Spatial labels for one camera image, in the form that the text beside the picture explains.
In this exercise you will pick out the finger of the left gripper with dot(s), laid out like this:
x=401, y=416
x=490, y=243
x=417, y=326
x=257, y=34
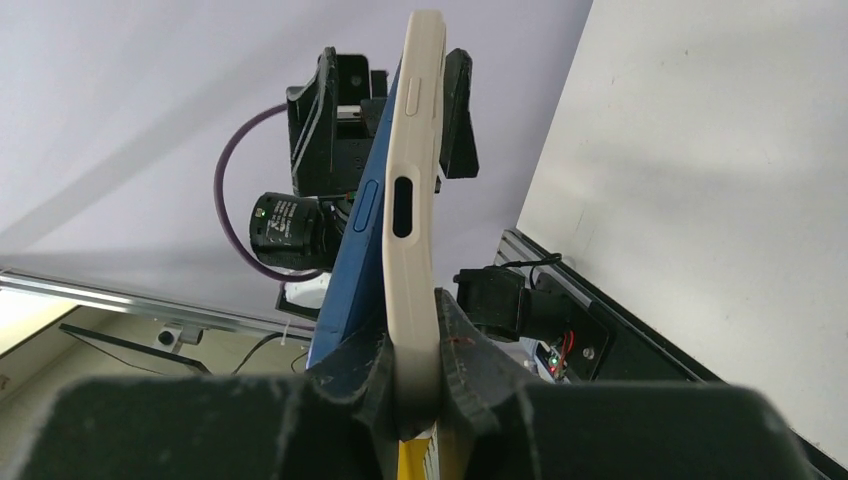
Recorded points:
x=459, y=156
x=312, y=117

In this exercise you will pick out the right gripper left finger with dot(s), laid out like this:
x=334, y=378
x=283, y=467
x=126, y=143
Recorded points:
x=333, y=421

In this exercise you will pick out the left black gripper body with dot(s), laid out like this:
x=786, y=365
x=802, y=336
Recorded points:
x=362, y=96

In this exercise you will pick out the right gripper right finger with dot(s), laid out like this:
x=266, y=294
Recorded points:
x=499, y=421

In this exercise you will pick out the blue smartphone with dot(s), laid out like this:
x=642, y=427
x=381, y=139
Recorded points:
x=356, y=290

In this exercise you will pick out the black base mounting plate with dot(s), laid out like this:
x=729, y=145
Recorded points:
x=570, y=330

